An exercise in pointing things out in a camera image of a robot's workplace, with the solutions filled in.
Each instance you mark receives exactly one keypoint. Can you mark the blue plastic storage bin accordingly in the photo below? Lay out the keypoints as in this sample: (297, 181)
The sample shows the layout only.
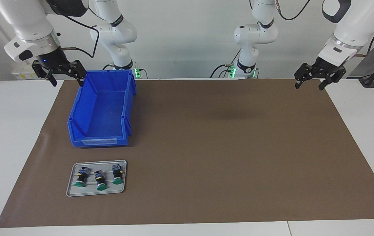
(101, 111)

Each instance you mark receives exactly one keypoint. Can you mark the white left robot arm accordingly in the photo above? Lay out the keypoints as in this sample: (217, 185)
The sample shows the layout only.
(354, 19)

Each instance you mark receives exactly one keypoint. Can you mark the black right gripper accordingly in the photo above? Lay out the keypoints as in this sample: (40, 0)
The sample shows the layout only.
(52, 59)

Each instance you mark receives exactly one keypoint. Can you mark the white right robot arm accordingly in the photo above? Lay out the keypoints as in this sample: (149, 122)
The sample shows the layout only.
(26, 19)

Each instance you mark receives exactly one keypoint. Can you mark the grey metal tray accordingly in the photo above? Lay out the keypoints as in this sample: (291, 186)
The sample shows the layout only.
(96, 191)

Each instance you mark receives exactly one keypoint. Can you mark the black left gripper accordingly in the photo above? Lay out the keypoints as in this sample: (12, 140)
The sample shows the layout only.
(326, 67)

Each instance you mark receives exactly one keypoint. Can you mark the brown table mat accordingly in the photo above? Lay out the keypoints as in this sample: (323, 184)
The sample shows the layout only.
(223, 170)

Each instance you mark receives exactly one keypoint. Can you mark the green push button switch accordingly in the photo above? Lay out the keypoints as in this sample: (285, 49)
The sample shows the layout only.
(118, 175)
(100, 179)
(81, 179)

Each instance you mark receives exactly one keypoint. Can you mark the white wall power box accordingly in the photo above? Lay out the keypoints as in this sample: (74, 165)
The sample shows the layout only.
(21, 72)

